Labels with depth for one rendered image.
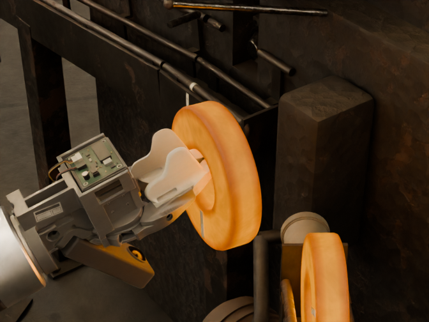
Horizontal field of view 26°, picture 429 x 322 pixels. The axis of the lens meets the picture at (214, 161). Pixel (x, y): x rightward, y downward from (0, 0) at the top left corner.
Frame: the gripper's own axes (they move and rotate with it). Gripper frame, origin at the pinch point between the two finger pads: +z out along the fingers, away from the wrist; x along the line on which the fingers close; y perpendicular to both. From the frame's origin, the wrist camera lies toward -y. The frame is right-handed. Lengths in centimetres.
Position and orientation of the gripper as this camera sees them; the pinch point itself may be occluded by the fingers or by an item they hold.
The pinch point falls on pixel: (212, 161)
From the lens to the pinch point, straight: 95.0
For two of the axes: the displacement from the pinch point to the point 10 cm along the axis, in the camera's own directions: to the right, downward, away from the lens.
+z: 8.7, -4.7, 1.7
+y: -2.6, -7.1, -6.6
